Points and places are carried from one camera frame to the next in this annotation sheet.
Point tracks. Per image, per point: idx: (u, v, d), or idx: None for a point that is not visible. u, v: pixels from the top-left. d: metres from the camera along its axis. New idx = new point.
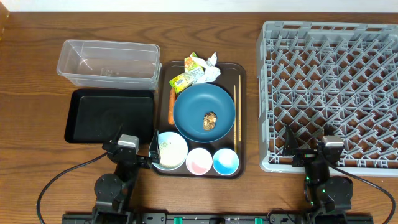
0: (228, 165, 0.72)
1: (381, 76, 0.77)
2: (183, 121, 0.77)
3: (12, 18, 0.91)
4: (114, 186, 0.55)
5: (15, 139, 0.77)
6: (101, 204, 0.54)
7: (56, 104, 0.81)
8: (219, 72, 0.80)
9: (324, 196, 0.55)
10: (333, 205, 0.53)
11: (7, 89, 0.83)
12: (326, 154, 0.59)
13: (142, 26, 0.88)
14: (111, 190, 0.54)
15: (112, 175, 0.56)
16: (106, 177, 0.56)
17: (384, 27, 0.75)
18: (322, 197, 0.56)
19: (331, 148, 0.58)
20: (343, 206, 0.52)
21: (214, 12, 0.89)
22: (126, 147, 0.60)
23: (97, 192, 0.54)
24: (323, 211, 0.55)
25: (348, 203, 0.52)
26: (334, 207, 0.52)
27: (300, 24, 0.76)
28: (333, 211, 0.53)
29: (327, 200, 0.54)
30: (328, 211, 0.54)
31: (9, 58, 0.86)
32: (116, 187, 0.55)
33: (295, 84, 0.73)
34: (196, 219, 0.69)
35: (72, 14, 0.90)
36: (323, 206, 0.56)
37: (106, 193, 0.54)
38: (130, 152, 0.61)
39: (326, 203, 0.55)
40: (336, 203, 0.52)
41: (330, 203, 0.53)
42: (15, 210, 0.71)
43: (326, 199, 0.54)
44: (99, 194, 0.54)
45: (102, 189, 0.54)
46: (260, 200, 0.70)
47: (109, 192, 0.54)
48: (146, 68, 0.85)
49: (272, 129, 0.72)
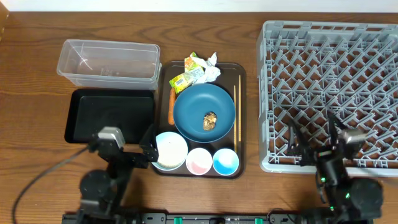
0: (228, 165, 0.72)
1: (381, 76, 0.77)
2: (181, 119, 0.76)
3: (12, 18, 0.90)
4: (101, 183, 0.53)
5: (14, 139, 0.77)
6: (87, 201, 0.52)
7: (56, 104, 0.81)
8: (219, 72, 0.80)
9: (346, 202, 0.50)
10: (358, 210, 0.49)
11: (7, 89, 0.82)
12: (349, 151, 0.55)
13: (142, 26, 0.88)
14: (97, 187, 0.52)
15: (100, 172, 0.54)
16: (94, 173, 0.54)
17: (384, 27, 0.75)
18: (344, 201, 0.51)
19: (352, 144, 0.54)
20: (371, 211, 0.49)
21: (214, 11, 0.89)
22: (106, 140, 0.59)
23: (83, 189, 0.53)
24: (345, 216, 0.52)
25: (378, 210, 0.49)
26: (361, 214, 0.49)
27: (300, 24, 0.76)
28: (357, 218, 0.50)
29: (349, 205, 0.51)
30: (351, 217, 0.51)
31: (9, 58, 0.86)
32: (103, 183, 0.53)
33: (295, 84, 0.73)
34: (196, 219, 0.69)
35: (72, 14, 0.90)
36: (344, 211, 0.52)
37: (92, 191, 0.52)
38: (111, 145, 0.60)
39: (348, 210, 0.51)
40: (362, 210, 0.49)
41: (353, 208, 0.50)
42: (15, 210, 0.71)
43: (348, 204, 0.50)
44: (87, 191, 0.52)
45: (88, 186, 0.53)
46: (260, 200, 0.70)
47: (95, 190, 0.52)
48: (146, 68, 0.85)
49: (272, 129, 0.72)
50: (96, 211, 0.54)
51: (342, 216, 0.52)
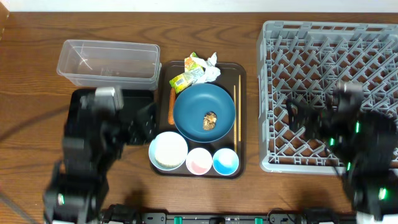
0: (227, 165, 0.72)
1: (381, 76, 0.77)
2: (185, 114, 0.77)
3: (12, 18, 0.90)
4: (89, 126, 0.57)
5: (14, 139, 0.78)
6: (71, 145, 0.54)
7: (56, 103, 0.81)
8: (219, 72, 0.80)
9: (360, 140, 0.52)
10: (374, 139, 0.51)
11: (7, 89, 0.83)
12: (348, 101, 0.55)
13: (142, 26, 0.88)
14: (86, 127, 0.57)
15: (90, 117, 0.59)
16: (81, 119, 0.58)
17: (384, 27, 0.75)
18: (360, 138, 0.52)
19: (349, 93, 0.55)
20: (384, 136, 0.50)
21: (214, 11, 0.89)
22: (104, 96, 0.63)
23: (69, 133, 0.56)
24: (365, 157, 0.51)
25: (390, 134, 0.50)
26: (377, 137, 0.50)
27: (300, 24, 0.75)
28: (372, 146, 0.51)
29: (365, 142, 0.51)
30: (367, 154, 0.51)
31: (9, 58, 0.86)
32: (92, 126, 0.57)
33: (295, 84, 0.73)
34: (196, 219, 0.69)
35: (72, 14, 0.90)
36: (360, 150, 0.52)
37: (79, 132, 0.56)
38: (108, 101, 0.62)
39: (365, 147, 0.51)
40: (376, 127, 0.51)
41: (365, 138, 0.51)
42: (15, 209, 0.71)
43: (364, 142, 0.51)
44: (73, 131, 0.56)
45: (76, 129, 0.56)
46: (260, 200, 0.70)
47: (84, 130, 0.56)
48: (146, 68, 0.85)
49: (272, 129, 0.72)
50: (78, 163, 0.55)
51: (362, 157, 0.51)
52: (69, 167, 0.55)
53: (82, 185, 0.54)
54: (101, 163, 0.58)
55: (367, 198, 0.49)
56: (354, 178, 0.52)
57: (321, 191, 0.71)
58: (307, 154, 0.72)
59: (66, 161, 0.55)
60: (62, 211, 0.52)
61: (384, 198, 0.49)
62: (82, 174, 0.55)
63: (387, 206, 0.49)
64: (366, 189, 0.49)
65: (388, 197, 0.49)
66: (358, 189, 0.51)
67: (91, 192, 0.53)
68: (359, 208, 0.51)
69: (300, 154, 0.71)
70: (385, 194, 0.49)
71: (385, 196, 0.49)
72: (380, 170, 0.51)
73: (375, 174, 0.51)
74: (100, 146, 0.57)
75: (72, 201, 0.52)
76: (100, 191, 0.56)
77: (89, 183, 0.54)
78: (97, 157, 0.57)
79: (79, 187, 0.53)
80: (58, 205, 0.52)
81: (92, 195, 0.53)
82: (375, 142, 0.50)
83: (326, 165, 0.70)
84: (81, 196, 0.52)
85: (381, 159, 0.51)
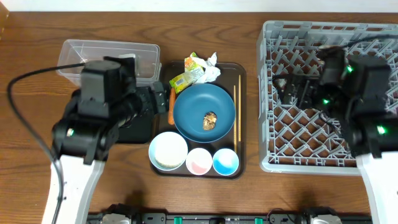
0: (227, 165, 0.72)
1: None
2: (183, 109, 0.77)
3: (12, 18, 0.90)
4: (108, 63, 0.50)
5: (14, 139, 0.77)
6: (86, 76, 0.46)
7: (56, 103, 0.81)
8: (219, 72, 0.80)
9: (353, 81, 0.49)
10: (365, 75, 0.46)
11: (6, 88, 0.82)
12: (333, 55, 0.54)
13: (142, 26, 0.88)
14: (106, 64, 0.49)
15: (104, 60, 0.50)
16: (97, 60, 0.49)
17: (384, 27, 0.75)
18: (351, 78, 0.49)
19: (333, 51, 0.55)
20: (378, 69, 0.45)
21: (214, 11, 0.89)
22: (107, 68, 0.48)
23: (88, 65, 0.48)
24: (360, 96, 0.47)
25: (384, 70, 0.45)
26: (370, 73, 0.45)
27: (300, 24, 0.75)
28: (367, 84, 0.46)
29: (357, 81, 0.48)
30: (361, 90, 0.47)
31: (9, 58, 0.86)
32: (112, 63, 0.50)
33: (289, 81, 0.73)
34: (196, 219, 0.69)
35: (72, 14, 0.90)
36: (356, 92, 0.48)
37: (99, 65, 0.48)
38: (111, 73, 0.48)
39: (359, 85, 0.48)
40: (375, 70, 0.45)
41: (358, 76, 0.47)
42: (15, 209, 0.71)
43: (356, 81, 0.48)
44: (91, 68, 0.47)
45: (94, 65, 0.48)
46: (260, 200, 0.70)
47: (104, 65, 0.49)
48: (147, 68, 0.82)
49: (271, 129, 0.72)
50: (94, 104, 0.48)
51: (357, 97, 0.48)
52: (84, 105, 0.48)
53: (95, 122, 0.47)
54: (113, 109, 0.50)
55: (365, 136, 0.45)
56: (351, 118, 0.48)
57: (321, 192, 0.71)
58: (307, 154, 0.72)
59: (80, 103, 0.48)
60: (71, 144, 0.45)
61: (384, 134, 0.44)
62: (94, 114, 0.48)
63: (385, 141, 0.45)
64: (364, 126, 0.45)
65: (388, 131, 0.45)
66: (356, 128, 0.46)
67: (104, 130, 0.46)
68: (357, 150, 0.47)
69: (300, 154, 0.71)
70: (384, 130, 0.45)
71: (385, 130, 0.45)
72: (377, 111, 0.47)
73: (372, 113, 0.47)
74: (115, 90, 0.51)
75: (83, 137, 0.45)
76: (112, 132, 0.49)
77: (103, 122, 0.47)
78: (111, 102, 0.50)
79: (91, 125, 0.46)
80: (66, 139, 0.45)
81: (103, 132, 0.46)
82: (366, 78, 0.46)
83: (326, 165, 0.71)
84: (92, 134, 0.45)
85: (376, 97, 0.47)
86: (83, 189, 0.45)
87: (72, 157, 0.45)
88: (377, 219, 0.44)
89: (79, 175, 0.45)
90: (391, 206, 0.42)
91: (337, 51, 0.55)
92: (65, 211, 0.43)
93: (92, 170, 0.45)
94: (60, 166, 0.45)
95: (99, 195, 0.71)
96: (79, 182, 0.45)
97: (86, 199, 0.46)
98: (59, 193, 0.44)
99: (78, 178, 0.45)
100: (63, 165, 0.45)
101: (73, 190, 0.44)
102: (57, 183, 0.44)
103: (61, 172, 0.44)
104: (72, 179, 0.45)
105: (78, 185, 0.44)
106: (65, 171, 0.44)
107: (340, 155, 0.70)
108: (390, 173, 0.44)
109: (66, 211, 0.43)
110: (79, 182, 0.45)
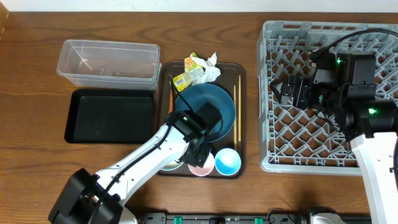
0: (228, 165, 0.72)
1: (382, 76, 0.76)
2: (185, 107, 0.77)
3: (12, 18, 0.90)
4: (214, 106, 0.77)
5: (14, 139, 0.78)
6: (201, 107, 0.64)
7: (56, 104, 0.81)
8: (219, 73, 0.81)
9: (343, 71, 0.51)
10: (353, 63, 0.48)
11: (7, 89, 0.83)
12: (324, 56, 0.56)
13: (142, 26, 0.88)
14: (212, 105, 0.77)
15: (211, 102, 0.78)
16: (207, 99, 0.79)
17: (384, 27, 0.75)
18: (341, 69, 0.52)
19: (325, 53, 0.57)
20: (364, 57, 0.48)
21: (214, 12, 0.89)
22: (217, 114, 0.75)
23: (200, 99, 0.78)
24: (351, 82, 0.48)
25: (370, 58, 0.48)
26: (355, 60, 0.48)
27: (300, 24, 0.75)
28: (355, 71, 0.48)
29: (346, 70, 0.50)
30: (351, 78, 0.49)
31: (10, 58, 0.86)
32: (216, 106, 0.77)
33: (280, 71, 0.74)
34: (196, 219, 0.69)
35: (72, 14, 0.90)
36: (346, 80, 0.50)
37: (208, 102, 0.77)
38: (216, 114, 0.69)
39: (350, 74, 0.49)
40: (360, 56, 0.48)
41: (347, 64, 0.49)
42: (15, 209, 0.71)
43: (346, 70, 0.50)
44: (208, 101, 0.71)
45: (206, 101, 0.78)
46: (260, 200, 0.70)
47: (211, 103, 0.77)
48: (146, 68, 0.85)
49: (272, 129, 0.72)
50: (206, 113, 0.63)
51: (347, 83, 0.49)
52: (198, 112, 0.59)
53: (199, 126, 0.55)
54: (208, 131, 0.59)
55: (357, 117, 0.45)
56: (342, 104, 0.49)
57: (321, 192, 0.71)
58: (307, 154, 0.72)
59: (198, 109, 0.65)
60: (180, 126, 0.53)
61: (374, 114, 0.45)
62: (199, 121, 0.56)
63: (376, 123, 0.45)
64: (356, 109, 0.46)
65: (379, 111, 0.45)
66: (349, 111, 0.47)
67: (201, 133, 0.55)
68: (351, 132, 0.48)
69: (300, 154, 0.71)
70: (374, 111, 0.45)
71: (375, 112, 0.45)
72: (368, 97, 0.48)
73: (363, 99, 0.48)
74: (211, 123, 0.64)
75: (188, 127, 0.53)
76: (201, 138, 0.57)
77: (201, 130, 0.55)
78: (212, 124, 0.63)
79: (196, 125, 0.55)
80: (181, 121, 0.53)
81: (198, 135, 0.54)
82: (352, 66, 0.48)
83: (326, 165, 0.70)
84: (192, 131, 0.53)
85: (365, 83, 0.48)
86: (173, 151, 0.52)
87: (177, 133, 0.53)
88: (371, 195, 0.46)
89: (178, 142, 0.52)
90: (383, 185, 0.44)
91: (326, 50, 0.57)
92: (154, 155, 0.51)
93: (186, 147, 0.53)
94: (171, 129, 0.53)
95: None
96: (175, 145, 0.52)
97: (168, 158, 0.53)
98: (159, 142, 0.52)
99: (176, 145, 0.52)
100: (172, 131, 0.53)
101: (166, 149, 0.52)
102: (161, 136, 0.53)
103: (168, 132, 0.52)
104: (171, 140, 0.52)
105: (173, 147, 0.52)
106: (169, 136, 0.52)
107: (340, 155, 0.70)
108: (384, 145, 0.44)
109: (157, 156, 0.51)
110: (175, 146, 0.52)
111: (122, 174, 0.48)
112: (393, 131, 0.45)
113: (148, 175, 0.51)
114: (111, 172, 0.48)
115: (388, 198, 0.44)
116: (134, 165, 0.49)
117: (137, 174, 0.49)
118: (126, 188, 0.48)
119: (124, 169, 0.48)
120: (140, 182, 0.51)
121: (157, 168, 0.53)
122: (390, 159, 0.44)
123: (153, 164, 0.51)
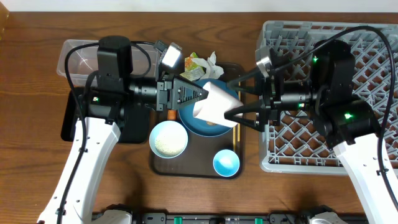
0: (228, 165, 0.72)
1: (382, 76, 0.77)
2: (188, 113, 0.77)
3: (12, 18, 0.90)
4: None
5: (15, 140, 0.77)
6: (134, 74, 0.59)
7: (56, 103, 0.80)
8: (222, 71, 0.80)
9: (321, 71, 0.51)
10: (331, 66, 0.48)
11: (7, 89, 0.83)
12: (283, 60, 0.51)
13: (142, 25, 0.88)
14: None
15: None
16: None
17: (384, 27, 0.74)
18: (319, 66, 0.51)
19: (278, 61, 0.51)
20: (341, 60, 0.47)
21: (214, 12, 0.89)
22: None
23: None
24: (328, 86, 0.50)
25: (349, 58, 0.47)
26: (335, 66, 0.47)
27: (300, 24, 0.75)
28: (334, 76, 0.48)
29: (324, 71, 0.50)
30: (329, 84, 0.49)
31: (10, 60, 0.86)
32: None
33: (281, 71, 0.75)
34: (196, 219, 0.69)
35: (72, 14, 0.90)
36: (325, 82, 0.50)
37: None
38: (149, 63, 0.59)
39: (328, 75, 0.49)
40: (336, 61, 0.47)
41: (325, 66, 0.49)
42: (15, 210, 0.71)
43: (324, 72, 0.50)
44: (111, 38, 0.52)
45: None
46: (260, 200, 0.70)
47: None
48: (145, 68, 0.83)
49: (271, 129, 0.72)
50: (110, 80, 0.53)
51: (326, 88, 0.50)
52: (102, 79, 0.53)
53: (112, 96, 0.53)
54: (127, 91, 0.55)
55: (336, 125, 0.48)
56: (321, 109, 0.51)
57: (321, 192, 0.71)
58: (307, 154, 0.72)
59: (98, 79, 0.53)
60: (96, 111, 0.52)
61: (351, 119, 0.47)
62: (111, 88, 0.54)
63: (356, 127, 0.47)
64: (333, 117, 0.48)
65: (356, 116, 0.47)
66: (327, 119, 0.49)
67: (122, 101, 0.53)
68: (333, 140, 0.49)
69: (300, 154, 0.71)
70: (351, 116, 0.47)
71: (351, 117, 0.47)
72: (347, 98, 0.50)
73: (342, 102, 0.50)
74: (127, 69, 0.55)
75: (104, 107, 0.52)
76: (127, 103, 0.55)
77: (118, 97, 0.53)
78: (126, 77, 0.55)
79: (109, 97, 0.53)
80: (92, 104, 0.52)
81: (122, 105, 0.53)
82: (333, 70, 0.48)
83: (326, 165, 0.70)
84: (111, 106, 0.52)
85: (344, 85, 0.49)
86: (102, 142, 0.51)
87: (96, 118, 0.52)
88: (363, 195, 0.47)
89: (101, 133, 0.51)
90: (376, 186, 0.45)
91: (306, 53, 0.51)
92: (86, 160, 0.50)
93: (113, 129, 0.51)
94: (87, 122, 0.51)
95: (99, 196, 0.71)
96: (99, 136, 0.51)
97: (104, 154, 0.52)
98: (82, 145, 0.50)
99: (100, 136, 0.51)
100: (89, 122, 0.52)
101: (94, 144, 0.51)
102: (81, 138, 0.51)
103: (86, 129, 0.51)
104: (94, 135, 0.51)
105: (99, 139, 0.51)
106: (91, 130, 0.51)
107: None
108: (368, 147, 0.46)
109: (89, 158, 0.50)
110: (99, 138, 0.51)
111: (64, 203, 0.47)
112: (372, 132, 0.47)
113: (94, 183, 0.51)
114: (53, 208, 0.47)
115: (381, 200, 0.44)
116: (71, 186, 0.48)
117: (79, 192, 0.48)
118: (77, 211, 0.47)
119: (63, 198, 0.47)
120: (92, 193, 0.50)
121: (99, 169, 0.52)
122: (374, 161, 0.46)
123: (91, 169, 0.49)
